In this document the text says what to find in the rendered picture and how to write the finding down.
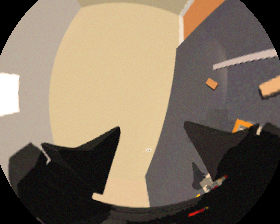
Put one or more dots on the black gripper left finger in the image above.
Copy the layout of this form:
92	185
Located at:
91	161

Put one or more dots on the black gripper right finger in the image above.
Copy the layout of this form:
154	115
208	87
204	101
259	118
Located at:
218	149

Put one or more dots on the grey flat bar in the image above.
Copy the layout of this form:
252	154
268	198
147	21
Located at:
258	55

